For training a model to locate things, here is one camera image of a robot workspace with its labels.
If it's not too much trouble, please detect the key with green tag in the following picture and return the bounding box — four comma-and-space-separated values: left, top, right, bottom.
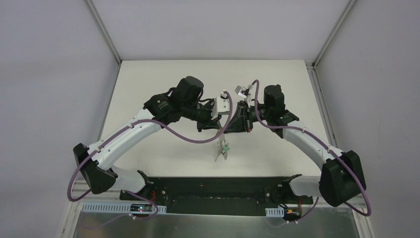
220, 145, 230, 156

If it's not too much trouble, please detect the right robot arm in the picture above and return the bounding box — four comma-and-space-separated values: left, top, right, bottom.
225, 85, 367, 207

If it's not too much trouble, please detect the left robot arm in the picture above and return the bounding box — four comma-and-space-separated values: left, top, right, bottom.
73, 76, 232, 201

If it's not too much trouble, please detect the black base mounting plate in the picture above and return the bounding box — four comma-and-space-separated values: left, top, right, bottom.
138, 177, 313, 216

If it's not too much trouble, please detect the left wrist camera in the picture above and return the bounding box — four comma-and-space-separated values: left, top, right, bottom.
211, 96, 230, 119

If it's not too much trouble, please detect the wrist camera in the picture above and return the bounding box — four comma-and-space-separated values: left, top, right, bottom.
211, 96, 230, 119
235, 85, 253, 99

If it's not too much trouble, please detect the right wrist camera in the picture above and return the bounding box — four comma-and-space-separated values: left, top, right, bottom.
235, 85, 253, 99

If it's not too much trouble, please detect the white slotted cable duct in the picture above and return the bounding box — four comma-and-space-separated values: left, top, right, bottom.
81, 202, 285, 218

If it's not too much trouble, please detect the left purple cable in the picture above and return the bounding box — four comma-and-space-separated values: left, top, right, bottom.
67, 91, 234, 230

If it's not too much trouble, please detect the purple cable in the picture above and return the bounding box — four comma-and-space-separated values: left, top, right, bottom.
250, 79, 372, 228
67, 91, 234, 230

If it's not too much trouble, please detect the aluminium frame rail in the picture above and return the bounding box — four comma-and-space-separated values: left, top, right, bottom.
69, 179, 123, 202

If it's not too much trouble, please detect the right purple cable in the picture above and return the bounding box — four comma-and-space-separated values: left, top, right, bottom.
250, 79, 372, 228

